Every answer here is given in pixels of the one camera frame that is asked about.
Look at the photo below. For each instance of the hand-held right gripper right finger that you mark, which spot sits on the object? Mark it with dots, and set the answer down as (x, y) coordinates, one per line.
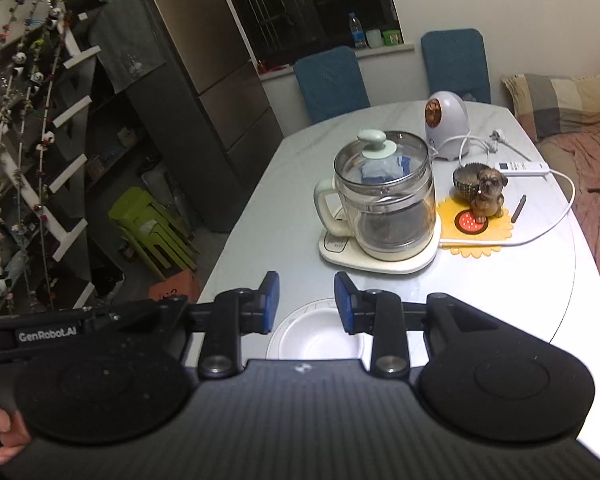
(345, 305)

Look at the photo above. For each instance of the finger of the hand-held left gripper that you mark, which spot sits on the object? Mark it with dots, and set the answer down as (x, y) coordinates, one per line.
(122, 317)

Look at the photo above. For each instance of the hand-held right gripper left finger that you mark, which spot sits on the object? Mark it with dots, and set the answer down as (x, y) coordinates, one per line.
(269, 302)

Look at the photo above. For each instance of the white plate with patterned rim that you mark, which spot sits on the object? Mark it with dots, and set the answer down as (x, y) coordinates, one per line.
(315, 337)

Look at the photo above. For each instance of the person's left hand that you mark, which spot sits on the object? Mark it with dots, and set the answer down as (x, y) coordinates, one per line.
(7, 435)

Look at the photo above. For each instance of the orange cardboard box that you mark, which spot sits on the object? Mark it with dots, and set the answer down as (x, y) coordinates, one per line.
(177, 287)

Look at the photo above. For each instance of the stack of green plastic stools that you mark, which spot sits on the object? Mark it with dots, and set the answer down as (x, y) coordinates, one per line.
(150, 230)

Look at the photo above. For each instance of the glass electric kettle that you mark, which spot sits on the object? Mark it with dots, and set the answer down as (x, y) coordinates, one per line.
(385, 220)

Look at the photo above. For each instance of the blue packet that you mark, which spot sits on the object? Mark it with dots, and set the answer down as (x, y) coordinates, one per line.
(382, 170)

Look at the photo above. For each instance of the grey round turntable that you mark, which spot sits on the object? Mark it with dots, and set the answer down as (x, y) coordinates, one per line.
(505, 290)

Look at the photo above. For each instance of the yellow sunflower mat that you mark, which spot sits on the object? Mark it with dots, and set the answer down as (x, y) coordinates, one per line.
(495, 240)

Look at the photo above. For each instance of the brown dog figurine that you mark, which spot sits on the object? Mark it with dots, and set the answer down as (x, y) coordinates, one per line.
(487, 192)

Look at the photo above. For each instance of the dark brown stick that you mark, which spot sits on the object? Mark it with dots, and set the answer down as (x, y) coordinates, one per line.
(518, 209)

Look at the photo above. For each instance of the white round humidifier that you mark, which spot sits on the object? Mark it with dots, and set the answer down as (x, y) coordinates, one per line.
(447, 125)

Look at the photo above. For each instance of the blue chair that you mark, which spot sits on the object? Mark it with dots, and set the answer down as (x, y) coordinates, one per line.
(457, 62)
(332, 85)

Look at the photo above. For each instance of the white remote control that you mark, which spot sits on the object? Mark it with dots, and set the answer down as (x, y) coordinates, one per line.
(522, 169)

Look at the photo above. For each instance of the grey refrigerator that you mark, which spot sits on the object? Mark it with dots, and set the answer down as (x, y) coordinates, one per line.
(215, 85)

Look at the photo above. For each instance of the white cup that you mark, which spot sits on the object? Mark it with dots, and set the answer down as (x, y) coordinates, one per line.
(374, 38)

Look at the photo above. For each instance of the green box on windowsill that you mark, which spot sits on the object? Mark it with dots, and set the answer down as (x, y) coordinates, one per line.
(392, 37)

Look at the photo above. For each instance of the clear water bottle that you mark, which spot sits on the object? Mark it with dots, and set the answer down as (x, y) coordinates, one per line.
(357, 32)

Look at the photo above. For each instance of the flower garland with panda ornaments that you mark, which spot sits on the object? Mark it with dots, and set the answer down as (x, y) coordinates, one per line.
(20, 58)

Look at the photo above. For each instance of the grey hanging towel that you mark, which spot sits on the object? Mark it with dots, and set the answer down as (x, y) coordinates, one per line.
(130, 35)

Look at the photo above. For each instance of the plaid pillow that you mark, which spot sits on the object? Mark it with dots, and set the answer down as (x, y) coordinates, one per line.
(560, 105)

